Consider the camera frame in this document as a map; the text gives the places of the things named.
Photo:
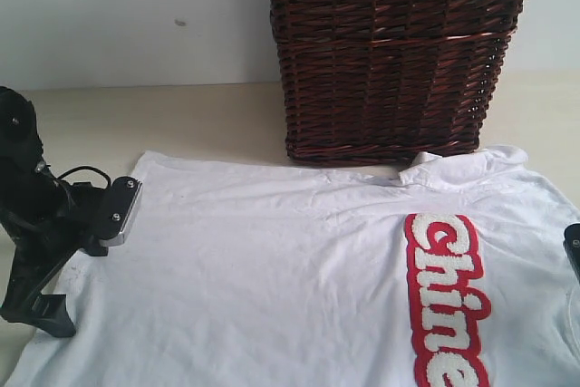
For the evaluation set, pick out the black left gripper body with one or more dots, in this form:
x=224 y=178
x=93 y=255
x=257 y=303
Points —
x=47 y=226

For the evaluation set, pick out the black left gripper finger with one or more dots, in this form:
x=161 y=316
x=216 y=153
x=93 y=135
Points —
x=21 y=292
x=51 y=316

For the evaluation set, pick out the white t-shirt with red logo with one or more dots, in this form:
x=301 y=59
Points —
x=452 y=273

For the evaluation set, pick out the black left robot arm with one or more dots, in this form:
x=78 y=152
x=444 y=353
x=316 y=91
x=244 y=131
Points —
x=22 y=162

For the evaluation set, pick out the dark brown wicker basket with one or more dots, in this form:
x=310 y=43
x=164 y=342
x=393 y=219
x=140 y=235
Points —
x=370 y=82

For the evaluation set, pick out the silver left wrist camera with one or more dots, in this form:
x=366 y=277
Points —
x=113 y=219

